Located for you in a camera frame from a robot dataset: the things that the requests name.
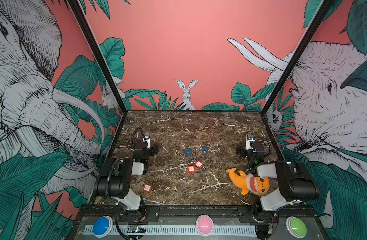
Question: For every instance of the right black frame post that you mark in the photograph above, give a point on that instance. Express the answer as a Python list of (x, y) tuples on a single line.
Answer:
[(317, 19)]

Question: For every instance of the black frame post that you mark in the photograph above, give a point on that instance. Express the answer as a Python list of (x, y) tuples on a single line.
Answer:
[(91, 40), (317, 19)]

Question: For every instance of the blue push button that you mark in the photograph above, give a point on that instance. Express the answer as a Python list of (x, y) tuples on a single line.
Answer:
[(102, 227)]

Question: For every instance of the white vented strip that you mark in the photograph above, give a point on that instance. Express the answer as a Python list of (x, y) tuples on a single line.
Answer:
[(181, 230)]

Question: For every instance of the orange shark plush toy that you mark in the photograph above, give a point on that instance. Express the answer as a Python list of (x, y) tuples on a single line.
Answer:
[(248, 183)]

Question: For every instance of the red padlock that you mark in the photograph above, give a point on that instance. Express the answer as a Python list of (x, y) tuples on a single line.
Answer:
[(198, 164), (147, 188), (191, 169)]

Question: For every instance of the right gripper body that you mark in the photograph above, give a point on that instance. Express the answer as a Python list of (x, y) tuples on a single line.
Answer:
[(240, 150)]

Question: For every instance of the green push button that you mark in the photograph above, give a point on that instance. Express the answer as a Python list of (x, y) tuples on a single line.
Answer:
[(296, 227)]

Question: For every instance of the pink push button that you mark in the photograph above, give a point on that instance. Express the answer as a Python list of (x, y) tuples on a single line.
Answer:
[(204, 225)]

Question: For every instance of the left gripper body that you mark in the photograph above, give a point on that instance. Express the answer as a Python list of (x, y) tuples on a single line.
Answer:
[(153, 150)]

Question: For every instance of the black front mounting rail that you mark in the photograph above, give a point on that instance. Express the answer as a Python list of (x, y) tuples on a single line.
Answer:
[(154, 213)]

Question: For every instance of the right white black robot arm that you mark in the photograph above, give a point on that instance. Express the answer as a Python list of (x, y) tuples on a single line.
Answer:
[(278, 184)]

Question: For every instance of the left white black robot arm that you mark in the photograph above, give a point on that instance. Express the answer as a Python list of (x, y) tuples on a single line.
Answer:
[(114, 180)]

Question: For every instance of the left black frame post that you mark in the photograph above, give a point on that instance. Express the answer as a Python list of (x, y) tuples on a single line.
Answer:
[(91, 40)]

